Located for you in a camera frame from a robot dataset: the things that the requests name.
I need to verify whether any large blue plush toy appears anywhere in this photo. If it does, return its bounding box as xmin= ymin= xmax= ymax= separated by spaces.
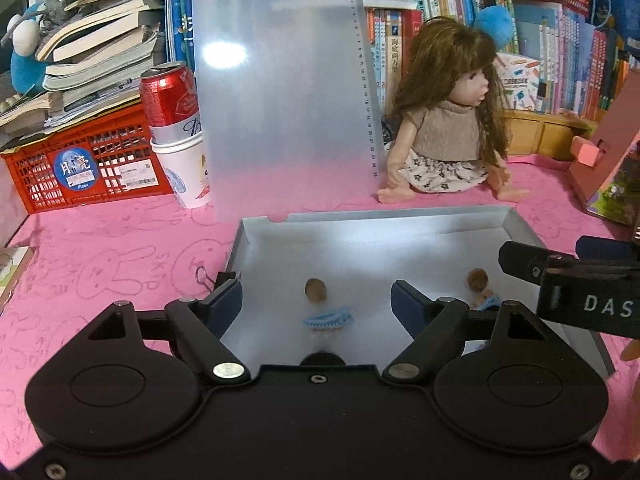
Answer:
xmin=435 ymin=0 xmax=516 ymax=53

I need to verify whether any brown-haired doll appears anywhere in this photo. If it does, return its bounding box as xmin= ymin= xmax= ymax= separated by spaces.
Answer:
xmin=376 ymin=16 xmax=531 ymax=206

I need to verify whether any pile of lying books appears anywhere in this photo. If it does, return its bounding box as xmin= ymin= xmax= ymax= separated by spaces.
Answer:
xmin=0 ymin=0 xmax=206 ymax=138

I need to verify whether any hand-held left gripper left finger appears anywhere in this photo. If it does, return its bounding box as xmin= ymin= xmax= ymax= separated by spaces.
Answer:
xmin=82 ymin=278 xmax=251 ymax=386

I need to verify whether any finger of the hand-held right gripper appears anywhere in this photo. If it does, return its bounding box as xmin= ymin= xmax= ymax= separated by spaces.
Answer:
xmin=575 ymin=235 xmax=640 ymax=261
xmin=499 ymin=241 xmax=578 ymax=286

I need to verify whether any open notebook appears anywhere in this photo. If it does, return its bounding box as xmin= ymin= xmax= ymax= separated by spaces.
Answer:
xmin=0 ymin=246 xmax=33 ymax=311

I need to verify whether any black round cap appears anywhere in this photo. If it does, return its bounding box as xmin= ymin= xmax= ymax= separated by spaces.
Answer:
xmin=300 ymin=352 xmax=347 ymax=366

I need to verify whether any red plastic crate with labels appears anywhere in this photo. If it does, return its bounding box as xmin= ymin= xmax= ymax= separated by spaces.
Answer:
xmin=0 ymin=102 xmax=173 ymax=216

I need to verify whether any translucent plastic clipboard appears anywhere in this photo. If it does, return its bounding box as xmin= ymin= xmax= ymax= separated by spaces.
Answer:
xmin=191 ymin=0 xmax=386 ymax=223

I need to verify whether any wooden desk organizer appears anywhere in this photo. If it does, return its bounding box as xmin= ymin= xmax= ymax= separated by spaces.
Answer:
xmin=502 ymin=110 xmax=598 ymax=163

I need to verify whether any small black binder clip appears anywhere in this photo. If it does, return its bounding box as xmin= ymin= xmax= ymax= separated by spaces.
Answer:
xmin=195 ymin=266 xmax=237 ymax=296

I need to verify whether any white cardboard box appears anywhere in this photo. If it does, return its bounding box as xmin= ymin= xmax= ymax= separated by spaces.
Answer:
xmin=220 ymin=203 xmax=616 ymax=376

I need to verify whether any pink rabbit-print towel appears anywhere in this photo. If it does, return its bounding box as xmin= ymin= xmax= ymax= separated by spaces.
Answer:
xmin=0 ymin=152 xmax=640 ymax=461

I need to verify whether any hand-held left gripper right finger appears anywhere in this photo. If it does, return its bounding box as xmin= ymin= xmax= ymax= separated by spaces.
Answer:
xmin=382 ymin=281 xmax=556 ymax=385

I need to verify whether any row of upright books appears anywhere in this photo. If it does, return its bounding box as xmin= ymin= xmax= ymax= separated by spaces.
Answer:
xmin=165 ymin=0 xmax=640 ymax=121

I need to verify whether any person's right hand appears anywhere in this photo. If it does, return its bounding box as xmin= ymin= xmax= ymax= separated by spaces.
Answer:
xmin=621 ymin=337 xmax=640 ymax=406

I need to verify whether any red soda can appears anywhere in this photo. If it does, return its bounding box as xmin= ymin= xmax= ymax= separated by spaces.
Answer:
xmin=139 ymin=61 xmax=201 ymax=145

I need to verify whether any white paper cup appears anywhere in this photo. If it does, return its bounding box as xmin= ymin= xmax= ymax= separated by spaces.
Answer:
xmin=150 ymin=120 xmax=213 ymax=209

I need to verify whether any white pencil-print box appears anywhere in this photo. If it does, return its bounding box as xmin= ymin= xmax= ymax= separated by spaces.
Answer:
xmin=495 ymin=52 xmax=543 ymax=113

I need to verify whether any round-headed blue plush toy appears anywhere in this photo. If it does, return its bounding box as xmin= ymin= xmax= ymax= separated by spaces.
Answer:
xmin=10 ymin=2 xmax=53 ymax=96

